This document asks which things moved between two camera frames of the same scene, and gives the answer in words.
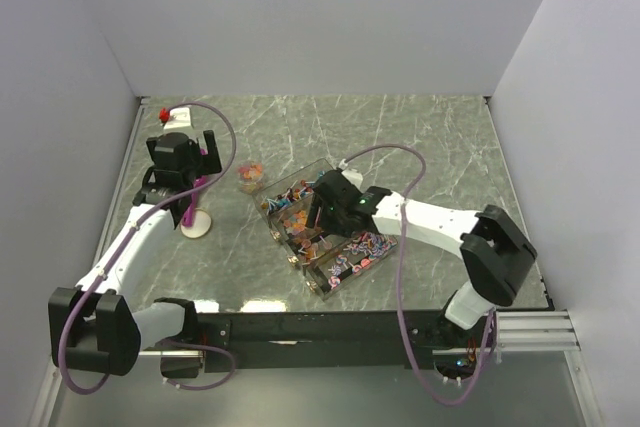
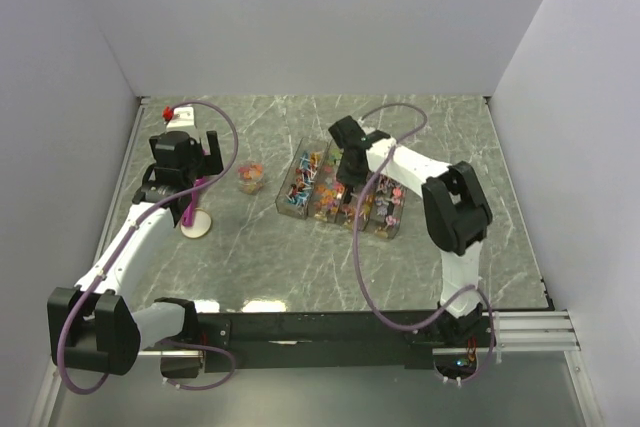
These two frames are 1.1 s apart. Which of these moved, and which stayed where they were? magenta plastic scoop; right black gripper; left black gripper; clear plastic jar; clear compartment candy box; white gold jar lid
Moved: clear compartment candy box; right black gripper
Stayed: left black gripper; clear plastic jar; white gold jar lid; magenta plastic scoop
